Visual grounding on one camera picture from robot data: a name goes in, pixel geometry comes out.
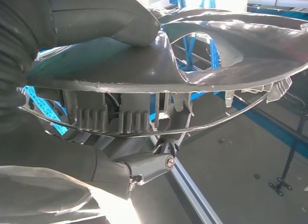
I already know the blue steel shelf rack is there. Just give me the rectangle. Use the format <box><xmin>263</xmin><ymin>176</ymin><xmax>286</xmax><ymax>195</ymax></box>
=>
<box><xmin>23</xmin><ymin>0</ymin><xmax>308</xmax><ymax>159</ymax></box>

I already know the silver aluminium rail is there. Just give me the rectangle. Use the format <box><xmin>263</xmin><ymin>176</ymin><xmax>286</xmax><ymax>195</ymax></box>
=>
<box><xmin>149</xmin><ymin>136</ymin><xmax>224</xmax><ymax>224</ymax></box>

